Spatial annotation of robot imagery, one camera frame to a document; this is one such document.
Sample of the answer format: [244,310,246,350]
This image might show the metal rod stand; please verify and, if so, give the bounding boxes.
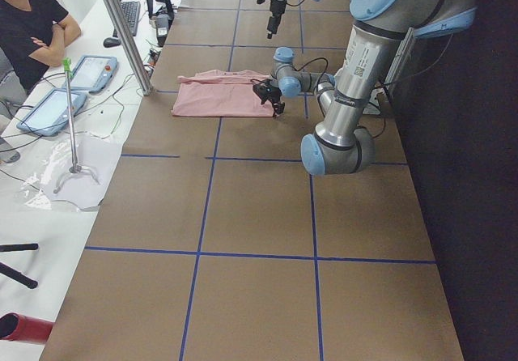
[53,77,100,194]

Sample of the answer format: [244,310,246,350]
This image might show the green wire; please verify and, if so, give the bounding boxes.
[87,73,137,140]

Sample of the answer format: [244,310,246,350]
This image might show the black computer mouse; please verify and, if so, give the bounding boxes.
[103,37,121,49]

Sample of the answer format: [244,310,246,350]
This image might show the green plastic clamp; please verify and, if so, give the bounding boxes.
[62,57,72,79]

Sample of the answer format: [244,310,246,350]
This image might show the white paper sheet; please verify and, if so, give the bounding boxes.
[40,134,122,210]

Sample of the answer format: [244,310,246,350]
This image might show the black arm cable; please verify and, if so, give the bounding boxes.
[297,56,329,91]

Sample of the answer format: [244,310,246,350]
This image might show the lower blue teach pendant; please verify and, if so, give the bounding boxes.
[16,88,68,137]

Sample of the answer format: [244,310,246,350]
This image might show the blue teach pendant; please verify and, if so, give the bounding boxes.
[70,55,118,94]
[16,88,68,137]

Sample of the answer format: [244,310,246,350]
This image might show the person in black shirt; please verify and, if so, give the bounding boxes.
[0,0,83,95]

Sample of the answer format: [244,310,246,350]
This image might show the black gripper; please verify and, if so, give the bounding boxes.
[262,84,285,117]
[267,0,285,40]

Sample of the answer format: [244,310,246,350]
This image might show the red cylinder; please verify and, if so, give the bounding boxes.
[1,312,53,345]

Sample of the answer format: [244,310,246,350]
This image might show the black keyboard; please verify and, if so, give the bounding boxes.
[120,1,141,36]

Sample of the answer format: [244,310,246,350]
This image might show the black tripod legs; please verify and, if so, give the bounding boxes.
[1,243,39,290]

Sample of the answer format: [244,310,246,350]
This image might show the upper blue teach pendant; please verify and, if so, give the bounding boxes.
[70,55,118,94]

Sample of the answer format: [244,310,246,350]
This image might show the aluminium frame post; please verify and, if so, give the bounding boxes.
[103,0,153,96]

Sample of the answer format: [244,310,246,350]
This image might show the pink Snoopy t-shirt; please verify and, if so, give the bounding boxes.
[172,70,274,117]

